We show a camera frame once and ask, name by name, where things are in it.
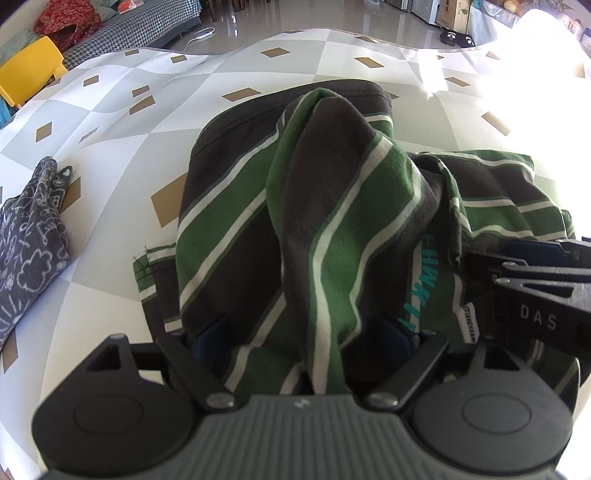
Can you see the black slipper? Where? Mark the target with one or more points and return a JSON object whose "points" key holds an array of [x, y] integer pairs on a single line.
{"points": [[448, 38], [466, 40]]}

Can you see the silver refrigerator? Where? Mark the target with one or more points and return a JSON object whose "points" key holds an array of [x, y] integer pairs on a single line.
{"points": [[398, 3]]}

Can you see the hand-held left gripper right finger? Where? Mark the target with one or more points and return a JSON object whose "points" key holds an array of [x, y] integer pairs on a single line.
{"points": [[392, 337]]}

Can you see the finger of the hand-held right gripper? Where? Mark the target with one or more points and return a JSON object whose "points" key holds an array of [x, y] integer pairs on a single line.
{"points": [[540, 251], [485, 267]]}

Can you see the green brown striped t-shirt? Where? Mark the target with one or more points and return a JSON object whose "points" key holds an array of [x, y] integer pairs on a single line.
{"points": [[323, 194]]}

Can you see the dark wooden dining chair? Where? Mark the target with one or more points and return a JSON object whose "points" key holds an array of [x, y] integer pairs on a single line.
{"points": [[217, 7]]}

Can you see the white power strip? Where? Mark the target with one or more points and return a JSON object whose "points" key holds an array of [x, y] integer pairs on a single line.
{"points": [[203, 32]]}

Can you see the orange tissue packet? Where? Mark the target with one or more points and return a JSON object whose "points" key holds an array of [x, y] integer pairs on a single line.
{"points": [[128, 4]]}

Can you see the cardboard box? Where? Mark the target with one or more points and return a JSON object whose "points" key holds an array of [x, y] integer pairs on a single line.
{"points": [[452, 14]]}

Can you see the yellow plastic chair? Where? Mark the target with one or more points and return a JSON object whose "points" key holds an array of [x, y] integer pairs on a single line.
{"points": [[27, 69]]}

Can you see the white refrigerator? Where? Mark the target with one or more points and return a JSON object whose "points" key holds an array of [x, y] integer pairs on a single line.
{"points": [[422, 10]]}

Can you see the red patterned cloth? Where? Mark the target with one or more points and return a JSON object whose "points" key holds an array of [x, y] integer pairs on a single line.
{"points": [[64, 14]]}

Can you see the grey-green cushion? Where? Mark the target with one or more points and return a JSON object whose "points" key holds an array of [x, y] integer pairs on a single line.
{"points": [[14, 46]]}

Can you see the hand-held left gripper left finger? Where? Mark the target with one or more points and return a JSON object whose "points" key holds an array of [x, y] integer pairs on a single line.
{"points": [[212, 339]]}

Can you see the dark grey printed cloth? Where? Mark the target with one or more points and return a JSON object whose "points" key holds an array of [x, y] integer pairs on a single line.
{"points": [[27, 249]]}

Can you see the houndstooth sofa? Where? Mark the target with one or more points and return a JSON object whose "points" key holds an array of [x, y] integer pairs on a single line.
{"points": [[138, 27]]}

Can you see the grey white diamond-pattern mat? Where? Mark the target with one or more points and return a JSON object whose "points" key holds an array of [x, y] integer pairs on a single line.
{"points": [[138, 147]]}

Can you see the pale green pillow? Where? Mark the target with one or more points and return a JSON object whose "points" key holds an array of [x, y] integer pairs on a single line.
{"points": [[104, 8]]}

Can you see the pile of fruit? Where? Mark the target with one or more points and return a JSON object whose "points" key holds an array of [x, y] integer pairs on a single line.
{"points": [[515, 5]]}

